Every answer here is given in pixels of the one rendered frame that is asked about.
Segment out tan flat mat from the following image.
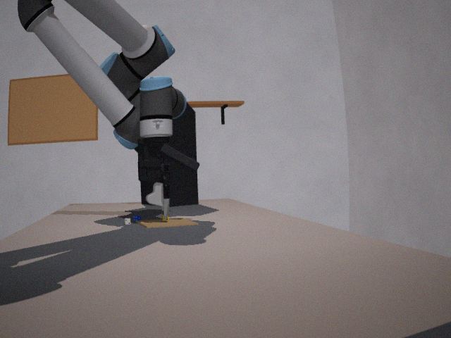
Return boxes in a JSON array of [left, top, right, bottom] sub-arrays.
[[136, 218, 199, 228]]

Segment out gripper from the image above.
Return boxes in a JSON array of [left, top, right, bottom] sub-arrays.
[[137, 137, 170, 220]]

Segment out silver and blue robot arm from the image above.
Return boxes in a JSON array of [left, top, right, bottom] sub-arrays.
[[18, 0, 187, 149]]

